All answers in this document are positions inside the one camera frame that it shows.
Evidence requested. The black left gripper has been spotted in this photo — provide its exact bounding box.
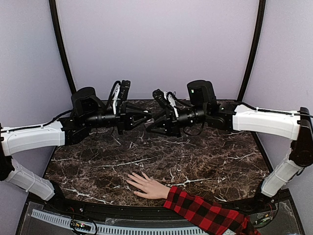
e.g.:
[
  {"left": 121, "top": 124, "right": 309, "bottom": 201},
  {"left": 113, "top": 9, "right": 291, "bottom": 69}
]
[{"left": 83, "top": 102, "right": 153, "bottom": 136}]

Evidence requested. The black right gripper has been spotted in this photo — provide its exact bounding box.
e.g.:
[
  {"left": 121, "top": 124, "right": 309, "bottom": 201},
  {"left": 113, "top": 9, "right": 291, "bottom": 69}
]
[{"left": 145, "top": 104, "right": 208, "bottom": 138}]

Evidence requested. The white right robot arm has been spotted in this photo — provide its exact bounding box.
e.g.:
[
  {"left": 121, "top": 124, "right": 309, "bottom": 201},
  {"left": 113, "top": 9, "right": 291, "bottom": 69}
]
[{"left": 145, "top": 80, "right": 313, "bottom": 212}]

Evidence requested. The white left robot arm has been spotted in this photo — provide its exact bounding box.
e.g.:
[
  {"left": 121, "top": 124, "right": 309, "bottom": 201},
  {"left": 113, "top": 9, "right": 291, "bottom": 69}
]
[{"left": 0, "top": 83, "right": 152, "bottom": 213}]

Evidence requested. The red plaid sleeve forearm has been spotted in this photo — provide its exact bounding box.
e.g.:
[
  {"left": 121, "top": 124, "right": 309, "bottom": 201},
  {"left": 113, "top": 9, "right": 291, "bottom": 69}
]
[{"left": 163, "top": 186, "right": 260, "bottom": 235}]

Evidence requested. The mannequin hand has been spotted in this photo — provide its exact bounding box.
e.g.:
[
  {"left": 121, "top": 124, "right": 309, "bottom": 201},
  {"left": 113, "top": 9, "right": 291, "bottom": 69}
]
[{"left": 126, "top": 172, "right": 170, "bottom": 200}]

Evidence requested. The small green circuit board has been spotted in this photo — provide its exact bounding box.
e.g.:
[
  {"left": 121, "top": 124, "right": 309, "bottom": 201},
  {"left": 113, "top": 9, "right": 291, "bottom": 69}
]
[{"left": 70, "top": 220, "right": 91, "bottom": 232}]

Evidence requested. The right wiring board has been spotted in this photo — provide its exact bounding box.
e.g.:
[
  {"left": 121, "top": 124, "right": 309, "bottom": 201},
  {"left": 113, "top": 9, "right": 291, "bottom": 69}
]
[{"left": 253, "top": 214, "right": 276, "bottom": 228}]

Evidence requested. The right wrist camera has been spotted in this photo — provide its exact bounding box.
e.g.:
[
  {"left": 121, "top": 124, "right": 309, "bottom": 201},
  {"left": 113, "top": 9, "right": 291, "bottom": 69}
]
[{"left": 153, "top": 89, "right": 179, "bottom": 118}]

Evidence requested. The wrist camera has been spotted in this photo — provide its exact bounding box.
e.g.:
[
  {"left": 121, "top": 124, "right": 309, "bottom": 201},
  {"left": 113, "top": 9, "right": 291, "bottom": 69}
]
[
  {"left": 112, "top": 80, "right": 131, "bottom": 115},
  {"left": 153, "top": 89, "right": 179, "bottom": 118}
]

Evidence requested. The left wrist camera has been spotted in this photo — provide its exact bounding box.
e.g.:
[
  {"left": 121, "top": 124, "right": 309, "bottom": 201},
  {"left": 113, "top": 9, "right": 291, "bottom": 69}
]
[{"left": 112, "top": 80, "right": 131, "bottom": 115}]

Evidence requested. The black front table rail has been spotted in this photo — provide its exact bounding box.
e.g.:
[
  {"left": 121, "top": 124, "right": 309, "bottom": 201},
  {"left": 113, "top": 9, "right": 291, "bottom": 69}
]
[{"left": 56, "top": 197, "right": 257, "bottom": 221}]

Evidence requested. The black right frame post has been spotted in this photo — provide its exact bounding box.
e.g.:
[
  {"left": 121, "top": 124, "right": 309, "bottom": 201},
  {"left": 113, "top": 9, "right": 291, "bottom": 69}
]
[{"left": 237, "top": 0, "right": 266, "bottom": 101}]

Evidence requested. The black frame post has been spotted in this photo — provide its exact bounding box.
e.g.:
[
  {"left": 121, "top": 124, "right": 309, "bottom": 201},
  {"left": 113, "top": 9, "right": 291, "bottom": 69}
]
[
  {"left": 237, "top": 0, "right": 266, "bottom": 101},
  {"left": 48, "top": 0, "right": 77, "bottom": 94}
]

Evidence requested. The grey slotted cable duct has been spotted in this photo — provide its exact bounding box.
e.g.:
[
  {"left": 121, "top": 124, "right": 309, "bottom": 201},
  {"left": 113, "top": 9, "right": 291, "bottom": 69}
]
[{"left": 31, "top": 209, "right": 206, "bottom": 235}]

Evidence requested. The black left frame post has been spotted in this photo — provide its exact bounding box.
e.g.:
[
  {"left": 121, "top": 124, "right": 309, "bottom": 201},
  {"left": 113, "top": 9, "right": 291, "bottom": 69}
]
[{"left": 48, "top": 0, "right": 77, "bottom": 94}]

